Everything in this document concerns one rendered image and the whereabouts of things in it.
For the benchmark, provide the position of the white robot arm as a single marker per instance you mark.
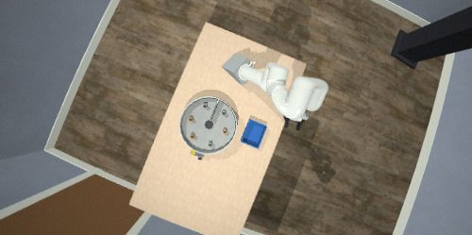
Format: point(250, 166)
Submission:
point(301, 93)

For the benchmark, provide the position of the blue square tray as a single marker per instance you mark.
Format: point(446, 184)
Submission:
point(253, 133)

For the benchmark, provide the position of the grey round turning table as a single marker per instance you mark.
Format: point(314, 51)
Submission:
point(207, 129)

